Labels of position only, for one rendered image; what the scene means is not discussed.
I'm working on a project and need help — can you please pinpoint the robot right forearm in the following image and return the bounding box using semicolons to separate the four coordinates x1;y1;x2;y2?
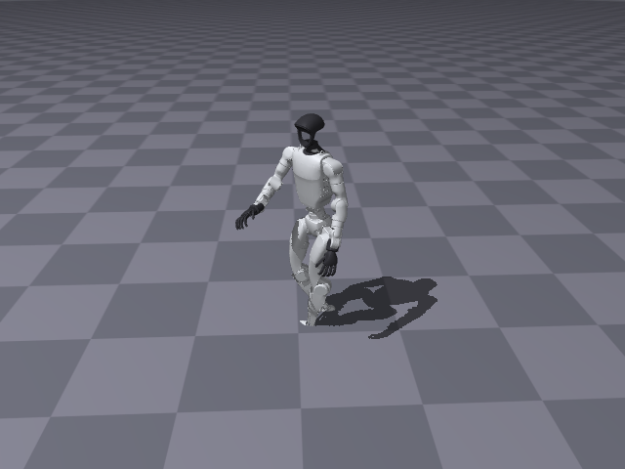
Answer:
254;176;274;214

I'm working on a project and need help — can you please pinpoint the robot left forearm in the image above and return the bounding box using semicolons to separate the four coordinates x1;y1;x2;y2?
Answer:
329;200;348;249

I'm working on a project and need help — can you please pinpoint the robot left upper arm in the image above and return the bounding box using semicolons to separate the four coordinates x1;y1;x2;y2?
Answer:
322;157;348;212

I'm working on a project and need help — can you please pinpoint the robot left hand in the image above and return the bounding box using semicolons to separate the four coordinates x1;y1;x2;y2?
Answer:
315;238;339;277

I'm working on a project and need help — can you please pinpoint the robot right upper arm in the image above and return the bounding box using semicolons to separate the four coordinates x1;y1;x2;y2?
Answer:
269;147;296;192

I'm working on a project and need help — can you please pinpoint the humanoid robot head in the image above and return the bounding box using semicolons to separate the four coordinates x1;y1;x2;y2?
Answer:
295;113;325;155

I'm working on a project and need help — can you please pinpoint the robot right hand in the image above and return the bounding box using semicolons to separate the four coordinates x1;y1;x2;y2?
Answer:
235;203;264;230

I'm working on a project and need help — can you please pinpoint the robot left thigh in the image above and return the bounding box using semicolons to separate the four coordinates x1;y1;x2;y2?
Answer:
309;227;341;294

